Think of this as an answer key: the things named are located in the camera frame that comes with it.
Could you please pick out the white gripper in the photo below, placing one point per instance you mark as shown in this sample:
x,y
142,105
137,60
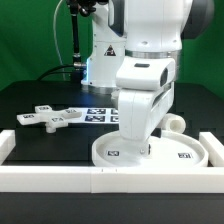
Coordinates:
x,y
141,111

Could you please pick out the white round table top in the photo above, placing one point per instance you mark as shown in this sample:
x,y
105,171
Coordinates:
x,y
170,150

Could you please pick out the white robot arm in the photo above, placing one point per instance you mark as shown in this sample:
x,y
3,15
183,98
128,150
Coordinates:
x,y
145,29

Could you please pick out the paper sheet with markers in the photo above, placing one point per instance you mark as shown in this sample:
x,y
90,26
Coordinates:
x,y
97,116

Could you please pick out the white cross table base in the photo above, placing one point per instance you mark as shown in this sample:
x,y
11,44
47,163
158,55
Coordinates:
x,y
52,119

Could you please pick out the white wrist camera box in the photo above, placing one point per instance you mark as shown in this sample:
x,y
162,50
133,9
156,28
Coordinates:
x,y
145,74

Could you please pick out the white fence rail frame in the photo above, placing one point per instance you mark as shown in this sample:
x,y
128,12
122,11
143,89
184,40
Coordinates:
x,y
104,180

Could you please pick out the black camera pole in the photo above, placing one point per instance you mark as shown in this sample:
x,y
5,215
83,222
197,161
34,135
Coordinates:
x,y
85,8

